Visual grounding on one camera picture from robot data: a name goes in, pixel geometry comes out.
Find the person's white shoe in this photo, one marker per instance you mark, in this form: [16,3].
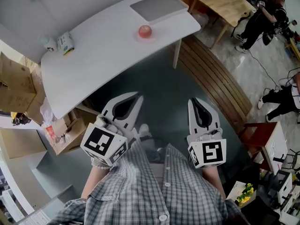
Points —
[144,128]

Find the white round plate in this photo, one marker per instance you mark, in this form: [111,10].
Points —
[138,40]

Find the curved wooden platform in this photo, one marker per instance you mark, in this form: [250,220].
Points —
[215,78]

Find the grey plaid shirt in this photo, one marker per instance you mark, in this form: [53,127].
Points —
[133,191]

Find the beige wristband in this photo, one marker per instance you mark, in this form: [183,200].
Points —
[97,160]

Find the person's right forearm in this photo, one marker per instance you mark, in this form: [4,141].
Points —
[214,182]

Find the person's left forearm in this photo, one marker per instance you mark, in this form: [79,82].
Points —
[93,182]

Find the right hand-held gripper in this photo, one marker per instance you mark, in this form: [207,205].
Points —
[212,152]

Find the light wooden table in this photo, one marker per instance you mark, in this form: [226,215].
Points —
[222,3]

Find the white plastic bag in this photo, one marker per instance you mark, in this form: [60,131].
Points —
[48,111]

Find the white green tissue packet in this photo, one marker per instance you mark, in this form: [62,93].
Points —
[65,43]

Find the red apple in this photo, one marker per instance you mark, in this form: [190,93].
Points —
[145,31]

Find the red-brown cabinet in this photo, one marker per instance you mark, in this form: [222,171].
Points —
[257,135]

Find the open cardboard box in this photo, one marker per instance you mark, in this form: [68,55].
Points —
[16,85]

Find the grey rectangular tray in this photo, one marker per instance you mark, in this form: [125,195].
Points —
[159,6]

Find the yellow sunflower bouquet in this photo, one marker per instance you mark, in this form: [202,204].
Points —
[246,193]

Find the white table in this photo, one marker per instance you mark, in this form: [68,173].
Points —
[93,62]

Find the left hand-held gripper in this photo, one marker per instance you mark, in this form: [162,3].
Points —
[98,140]

